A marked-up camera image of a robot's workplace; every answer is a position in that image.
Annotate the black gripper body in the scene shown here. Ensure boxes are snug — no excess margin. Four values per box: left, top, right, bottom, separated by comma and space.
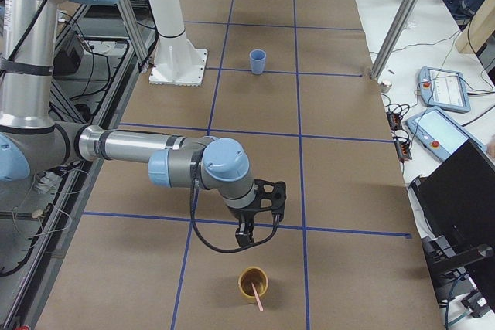
231, 179, 286, 236

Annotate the yellow-brown cup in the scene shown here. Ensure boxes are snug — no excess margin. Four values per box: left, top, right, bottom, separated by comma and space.
237, 266, 269, 304

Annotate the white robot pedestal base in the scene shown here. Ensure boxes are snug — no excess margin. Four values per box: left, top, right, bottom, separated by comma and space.
149, 0, 208, 87

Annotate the black monitor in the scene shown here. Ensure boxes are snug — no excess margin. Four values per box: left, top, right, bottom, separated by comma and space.
411, 139, 494, 308

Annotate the small white tape roll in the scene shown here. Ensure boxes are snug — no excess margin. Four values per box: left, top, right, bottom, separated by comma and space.
380, 80, 392, 94

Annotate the teach pendant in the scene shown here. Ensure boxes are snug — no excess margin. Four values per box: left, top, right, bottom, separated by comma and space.
406, 107, 486, 162
418, 66, 471, 113

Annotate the lower teach pendant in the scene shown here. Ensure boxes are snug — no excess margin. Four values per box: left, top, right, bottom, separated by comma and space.
406, 107, 486, 162

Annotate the light blue cup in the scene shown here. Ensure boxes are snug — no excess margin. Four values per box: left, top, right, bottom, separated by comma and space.
249, 49, 267, 75

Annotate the black orange connector strip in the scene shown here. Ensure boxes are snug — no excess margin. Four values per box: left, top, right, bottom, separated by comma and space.
386, 111, 412, 163

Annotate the aluminium frame post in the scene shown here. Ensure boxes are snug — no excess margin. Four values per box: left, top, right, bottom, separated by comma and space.
370, 0, 418, 80

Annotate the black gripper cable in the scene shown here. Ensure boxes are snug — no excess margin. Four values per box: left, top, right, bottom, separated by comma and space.
189, 148, 282, 253

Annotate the wooden chopstick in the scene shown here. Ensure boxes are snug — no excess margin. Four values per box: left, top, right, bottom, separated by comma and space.
251, 282, 264, 312

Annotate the wooden board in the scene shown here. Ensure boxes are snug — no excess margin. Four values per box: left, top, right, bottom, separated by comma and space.
455, 0, 494, 53

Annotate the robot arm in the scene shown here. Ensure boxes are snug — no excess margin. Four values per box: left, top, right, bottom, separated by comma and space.
1, 0, 286, 251

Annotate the upper teach pendant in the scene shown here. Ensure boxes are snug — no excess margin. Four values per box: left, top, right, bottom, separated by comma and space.
418, 66, 471, 113

